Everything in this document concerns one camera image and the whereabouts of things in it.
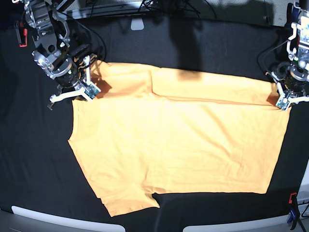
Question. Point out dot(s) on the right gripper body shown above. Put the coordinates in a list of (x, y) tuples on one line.
[(65, 72)]

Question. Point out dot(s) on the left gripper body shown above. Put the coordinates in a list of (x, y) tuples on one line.
[(294, 81)]

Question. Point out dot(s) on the yellow t-shirt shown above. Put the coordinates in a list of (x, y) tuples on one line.
[(161, 130)]

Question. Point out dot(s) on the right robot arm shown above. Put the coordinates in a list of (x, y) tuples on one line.
[(51, 37)]

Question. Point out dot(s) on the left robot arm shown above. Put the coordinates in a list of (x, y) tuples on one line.
[(298, 43)]

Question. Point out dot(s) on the red clamp top left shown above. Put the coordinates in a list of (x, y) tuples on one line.
[(21, 33)]

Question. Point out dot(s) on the black table cloth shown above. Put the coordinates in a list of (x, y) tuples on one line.
[(39, 172)]

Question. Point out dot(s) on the red blue clamp bottom right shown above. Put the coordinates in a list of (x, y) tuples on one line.
[(294, 211)]

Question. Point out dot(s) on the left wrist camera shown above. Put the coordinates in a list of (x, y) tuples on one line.
[(283, 103)]

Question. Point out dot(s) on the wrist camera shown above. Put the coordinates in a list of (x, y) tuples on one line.
[(283, 103), (92, 91)]

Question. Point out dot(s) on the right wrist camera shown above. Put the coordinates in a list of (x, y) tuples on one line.
[(92, 91)]

